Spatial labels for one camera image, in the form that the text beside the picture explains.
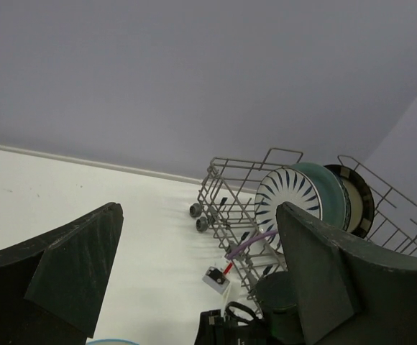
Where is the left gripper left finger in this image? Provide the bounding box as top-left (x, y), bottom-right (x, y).
top-left (0, 203), bottom-right (124, 344)

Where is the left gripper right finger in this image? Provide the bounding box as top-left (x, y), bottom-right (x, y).
top-left (276, 203), bottom-right (417, 344)

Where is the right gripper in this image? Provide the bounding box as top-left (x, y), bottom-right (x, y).
top-left (194, 301), bottom-right (269, 345)

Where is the teal plate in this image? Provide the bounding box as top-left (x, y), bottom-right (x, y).
top-left (291, 162), bottom-right (344, 230)

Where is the brown rimmed cream plate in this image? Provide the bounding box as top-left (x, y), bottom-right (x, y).
top-left (325, 165), bottom-right (375, 239)

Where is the blue striped white plate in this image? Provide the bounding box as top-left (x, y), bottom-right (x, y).
top-left (254, 167), bottom-right (323, 234)

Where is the blue floral plate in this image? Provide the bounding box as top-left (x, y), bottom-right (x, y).
top-left (334, 172), bottom-right (352, 232)

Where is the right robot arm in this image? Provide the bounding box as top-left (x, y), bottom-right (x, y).
top-left (194, 271), bottom-right (305, 345)

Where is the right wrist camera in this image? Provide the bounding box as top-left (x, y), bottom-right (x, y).
top-left (202, 266), bottom-right (241, 314)

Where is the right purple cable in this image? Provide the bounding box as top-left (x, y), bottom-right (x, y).
top-left (224, 229), bottom-right (278, 260)

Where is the grey wire dish rack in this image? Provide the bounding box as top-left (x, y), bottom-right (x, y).
top-left (188, 148), bottom-right (417, 309)

